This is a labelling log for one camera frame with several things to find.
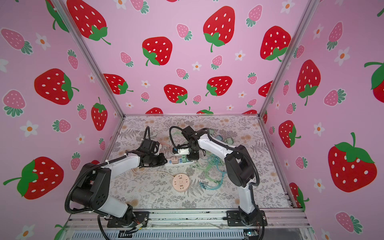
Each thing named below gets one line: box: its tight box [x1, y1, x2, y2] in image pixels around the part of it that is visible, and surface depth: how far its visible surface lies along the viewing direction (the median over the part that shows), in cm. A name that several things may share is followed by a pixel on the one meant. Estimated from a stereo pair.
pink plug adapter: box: [171, 157, 179, 165], surface depth 90 cm
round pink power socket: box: [172, 173, 190, 192], surface depth 85 cm
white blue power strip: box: [165, 158, 196, 167], surface depth 94 cm
